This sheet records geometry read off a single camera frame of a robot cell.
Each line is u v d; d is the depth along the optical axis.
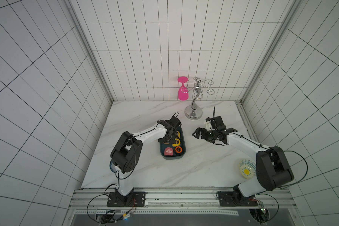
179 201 0.73
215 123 0.72
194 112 1.10
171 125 0.69
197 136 0.82
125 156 0.49
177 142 0.92
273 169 0.44
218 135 0.68
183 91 1.01
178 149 0.88
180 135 0.96
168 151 0.88
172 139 0.82
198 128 0.81
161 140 0.77
